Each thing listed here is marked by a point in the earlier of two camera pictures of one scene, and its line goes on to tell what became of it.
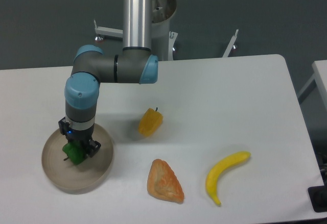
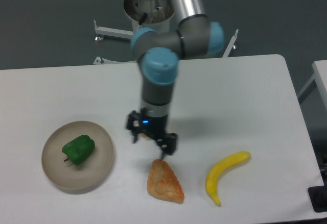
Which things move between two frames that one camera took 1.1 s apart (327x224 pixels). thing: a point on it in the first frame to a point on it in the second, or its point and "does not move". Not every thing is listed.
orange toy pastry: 163,183 does not move
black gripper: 84,136 to 154,126
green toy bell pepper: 75,151 does not move
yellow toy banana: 218,167 does not move
